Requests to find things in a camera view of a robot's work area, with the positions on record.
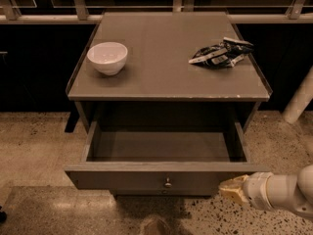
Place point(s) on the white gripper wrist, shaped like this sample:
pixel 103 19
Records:
pixel 256 189

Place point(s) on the grey top drawer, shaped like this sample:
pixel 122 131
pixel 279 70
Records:
pixel 161 163

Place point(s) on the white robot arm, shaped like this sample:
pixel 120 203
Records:
pixel 267 191

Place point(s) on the grey drawer cabinet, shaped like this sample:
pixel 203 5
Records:
pixel 160 46

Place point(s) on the white diagonal pole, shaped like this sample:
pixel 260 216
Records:
pixel 300 100

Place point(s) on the black crumpled snack bag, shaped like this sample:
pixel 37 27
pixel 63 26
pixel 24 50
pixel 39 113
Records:
pixel 226 54

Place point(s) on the white ceramic bowl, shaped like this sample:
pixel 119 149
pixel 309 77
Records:
pixel 108 58

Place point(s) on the metal window railing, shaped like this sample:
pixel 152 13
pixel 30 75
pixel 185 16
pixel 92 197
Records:
pixel 86 11

